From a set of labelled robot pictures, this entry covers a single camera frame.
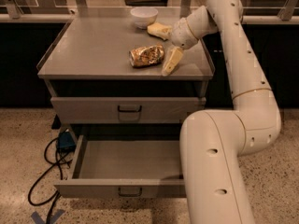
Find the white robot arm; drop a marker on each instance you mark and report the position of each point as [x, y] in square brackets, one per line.
[212, 140]

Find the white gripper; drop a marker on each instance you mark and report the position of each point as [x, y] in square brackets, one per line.
[181, 34]

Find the grey metal drawer cabinet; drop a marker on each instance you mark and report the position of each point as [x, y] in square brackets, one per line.
[91, 59]

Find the white ceramic bowl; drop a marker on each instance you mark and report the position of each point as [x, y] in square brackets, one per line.
[142, 17]

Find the open lower grey drawer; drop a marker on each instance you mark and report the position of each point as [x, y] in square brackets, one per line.
[124, 169]

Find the blue power adapter box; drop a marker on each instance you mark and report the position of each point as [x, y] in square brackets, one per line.
[65, 142]

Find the yellow sponge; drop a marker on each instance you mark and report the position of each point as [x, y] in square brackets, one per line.
[160, 30]

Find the blue tape floor marker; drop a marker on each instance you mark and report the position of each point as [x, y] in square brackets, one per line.
[51, 219]

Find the closed upper grey drawer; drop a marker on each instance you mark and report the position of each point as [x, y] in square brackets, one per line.
[100, 110]

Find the crushed orange soda can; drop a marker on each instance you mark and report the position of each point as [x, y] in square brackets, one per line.
[146, 56]

